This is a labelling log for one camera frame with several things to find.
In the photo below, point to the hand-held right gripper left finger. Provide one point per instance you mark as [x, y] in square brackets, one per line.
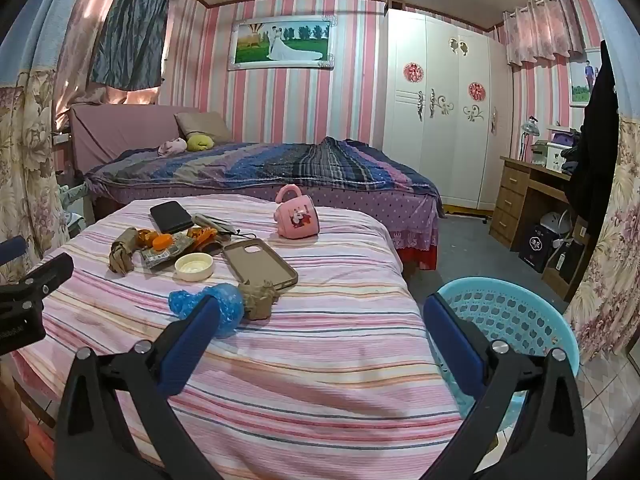
[192, 340]

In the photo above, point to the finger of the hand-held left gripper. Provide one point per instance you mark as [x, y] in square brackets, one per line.
[47, 272]
[11, 249]

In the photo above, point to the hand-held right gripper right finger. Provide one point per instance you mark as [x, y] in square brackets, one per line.
[452, 345]

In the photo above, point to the blue plastic bag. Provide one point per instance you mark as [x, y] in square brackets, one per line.
[227, 305]

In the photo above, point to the light blue plastic basket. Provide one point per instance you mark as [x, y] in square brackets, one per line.
[520, 320]

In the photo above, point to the white round lid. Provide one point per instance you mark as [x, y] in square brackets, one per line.
[194, 266]

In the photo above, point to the brown paper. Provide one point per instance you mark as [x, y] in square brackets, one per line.
[122, 255]
[257, 302]

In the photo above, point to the orange bottle cap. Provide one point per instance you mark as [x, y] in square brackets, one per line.
[161, 242]

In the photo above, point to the orange yellow wrapper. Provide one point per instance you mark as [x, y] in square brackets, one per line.
[202, 236]

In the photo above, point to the small orange scrap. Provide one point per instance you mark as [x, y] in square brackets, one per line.
[146, 237]

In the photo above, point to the grey face mask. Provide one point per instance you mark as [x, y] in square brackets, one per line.
[212, 222]

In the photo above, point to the floral curtain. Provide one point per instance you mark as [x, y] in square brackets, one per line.
[615, 270]
[27, 160]

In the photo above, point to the brown phone case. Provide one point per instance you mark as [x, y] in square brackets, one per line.
[260, 270]

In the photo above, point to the black printed box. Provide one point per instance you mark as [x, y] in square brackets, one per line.
[536, 247]

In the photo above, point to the pink striped blanket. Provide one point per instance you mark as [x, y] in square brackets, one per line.
[325, 360]

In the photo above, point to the pink padded headboard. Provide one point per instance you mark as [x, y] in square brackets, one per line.
[115, 130]

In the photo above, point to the white fan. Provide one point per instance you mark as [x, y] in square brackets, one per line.
[555, 222]

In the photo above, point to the pink cartoon mug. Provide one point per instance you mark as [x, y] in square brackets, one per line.
[297, 217]

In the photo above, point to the wooden desk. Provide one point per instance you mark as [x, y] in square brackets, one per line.
[515, 195]

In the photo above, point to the pink plush toy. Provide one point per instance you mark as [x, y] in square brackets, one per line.
[171, 147]

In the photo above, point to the bed with striped blanket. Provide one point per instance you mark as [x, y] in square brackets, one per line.
[280, 165]

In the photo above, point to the yellow plush toy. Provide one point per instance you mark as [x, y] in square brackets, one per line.
[200, 142]

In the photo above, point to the grey box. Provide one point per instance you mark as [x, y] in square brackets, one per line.
[539, 156]

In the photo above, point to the white wardrobe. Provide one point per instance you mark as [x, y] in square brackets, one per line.
[445, 135]

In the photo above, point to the beige pillow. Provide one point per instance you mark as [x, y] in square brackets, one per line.
[202, 125]

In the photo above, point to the white storage box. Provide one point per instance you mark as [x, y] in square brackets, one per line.
[557, 157]

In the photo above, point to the pink sheer curtain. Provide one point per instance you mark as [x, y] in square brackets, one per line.
[80, 45]

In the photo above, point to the pile of dark clothes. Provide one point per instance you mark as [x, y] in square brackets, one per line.
[572, 160]

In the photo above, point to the desk lamp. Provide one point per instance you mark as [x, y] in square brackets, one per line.
[531, 130]

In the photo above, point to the purple box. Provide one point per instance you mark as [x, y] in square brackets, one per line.
[565, 136]

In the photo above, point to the black hanging coat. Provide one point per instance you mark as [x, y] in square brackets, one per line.
[595, 150]

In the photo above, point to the dark grey curtain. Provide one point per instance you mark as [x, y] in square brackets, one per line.
[132, 30]

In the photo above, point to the red paper decoration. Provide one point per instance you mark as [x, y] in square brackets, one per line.
[414, 71]
[478, 91]

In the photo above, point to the small framed photo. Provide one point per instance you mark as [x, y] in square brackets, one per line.
[580, 80]

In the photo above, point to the framed wedding photo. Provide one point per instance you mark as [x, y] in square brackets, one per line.
[280, 42]

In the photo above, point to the pink eyelet curtain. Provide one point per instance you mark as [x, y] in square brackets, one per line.
[542, 30]

